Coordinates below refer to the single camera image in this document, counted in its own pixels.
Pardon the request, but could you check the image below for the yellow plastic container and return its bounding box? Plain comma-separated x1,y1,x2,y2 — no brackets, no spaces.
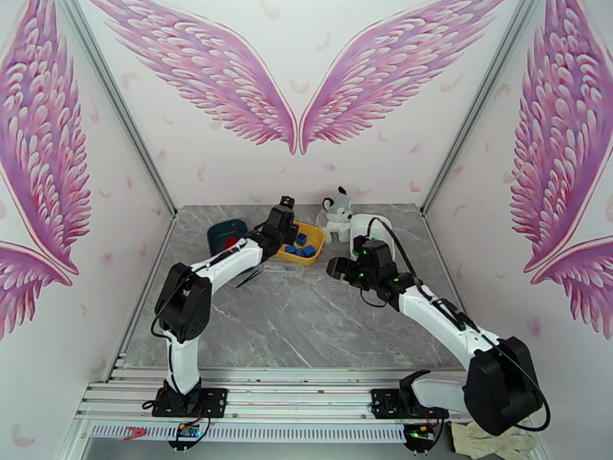
274,219,326,267

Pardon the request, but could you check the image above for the grey white plush husky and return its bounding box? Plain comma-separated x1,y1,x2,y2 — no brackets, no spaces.
315,186,356,244

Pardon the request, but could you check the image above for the white plastic container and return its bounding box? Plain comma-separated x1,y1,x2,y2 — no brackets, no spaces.
350,212,397,263

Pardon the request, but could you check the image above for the dark teal plastic container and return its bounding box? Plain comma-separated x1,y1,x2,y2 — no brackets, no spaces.
206,219,251,258

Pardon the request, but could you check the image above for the white work glove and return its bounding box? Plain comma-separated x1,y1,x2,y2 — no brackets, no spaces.
450,421,537,460

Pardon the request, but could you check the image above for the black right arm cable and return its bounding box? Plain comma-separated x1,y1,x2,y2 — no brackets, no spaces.
366,216,552,432

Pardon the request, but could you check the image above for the aluminum table side rail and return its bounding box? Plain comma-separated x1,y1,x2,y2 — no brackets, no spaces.
116,215,179,373
421,214,468,307

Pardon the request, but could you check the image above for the aluminum base rail frame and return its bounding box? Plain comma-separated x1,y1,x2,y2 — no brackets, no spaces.
74,367,533,426

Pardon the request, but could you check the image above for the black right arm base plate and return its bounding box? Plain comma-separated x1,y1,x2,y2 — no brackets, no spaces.
371,387,451,422

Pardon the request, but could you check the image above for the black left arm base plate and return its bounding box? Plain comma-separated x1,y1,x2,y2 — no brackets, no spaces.
152,387,228,419

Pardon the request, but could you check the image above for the white slotted cable duct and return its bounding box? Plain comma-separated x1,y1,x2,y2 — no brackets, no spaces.
89,423,408,444

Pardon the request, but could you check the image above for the aluminum frame post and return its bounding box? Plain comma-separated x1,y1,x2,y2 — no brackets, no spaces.
53,0,179,219
420,0,549,218

